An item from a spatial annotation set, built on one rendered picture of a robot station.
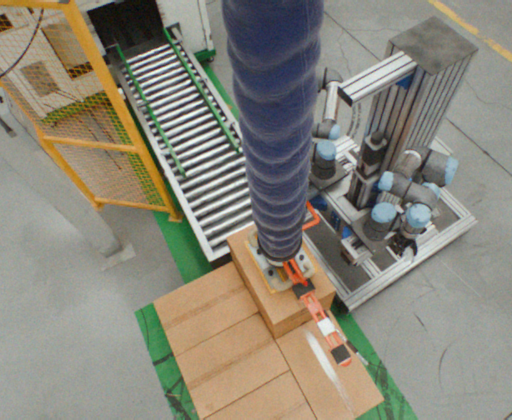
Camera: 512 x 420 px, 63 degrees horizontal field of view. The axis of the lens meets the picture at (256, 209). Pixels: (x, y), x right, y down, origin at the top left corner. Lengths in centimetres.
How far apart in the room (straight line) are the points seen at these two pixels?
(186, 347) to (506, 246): 263
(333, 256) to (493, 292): 126
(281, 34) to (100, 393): 299
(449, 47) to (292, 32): 106
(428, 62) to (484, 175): 248
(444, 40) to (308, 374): 191
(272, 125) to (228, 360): 185
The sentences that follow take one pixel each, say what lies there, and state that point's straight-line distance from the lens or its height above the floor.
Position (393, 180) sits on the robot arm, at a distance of 166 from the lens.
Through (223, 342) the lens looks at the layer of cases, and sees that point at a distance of 274.
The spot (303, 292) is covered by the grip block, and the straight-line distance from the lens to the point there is 211.
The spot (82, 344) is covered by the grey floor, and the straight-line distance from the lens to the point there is 362.
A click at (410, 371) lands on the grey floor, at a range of 336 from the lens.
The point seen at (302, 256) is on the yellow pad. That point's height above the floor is 110.
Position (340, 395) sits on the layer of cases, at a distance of 270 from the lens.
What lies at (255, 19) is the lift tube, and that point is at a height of 265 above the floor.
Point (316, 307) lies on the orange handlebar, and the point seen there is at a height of 120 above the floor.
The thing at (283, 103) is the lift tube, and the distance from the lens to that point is 110.
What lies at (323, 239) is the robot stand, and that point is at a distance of 330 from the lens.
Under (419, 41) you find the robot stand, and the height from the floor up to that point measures 203.
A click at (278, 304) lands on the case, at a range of 236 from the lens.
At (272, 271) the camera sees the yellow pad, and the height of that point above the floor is 110.
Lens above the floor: 322
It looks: 62 degrees down
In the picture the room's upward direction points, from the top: 8 degrees counter-clockwise
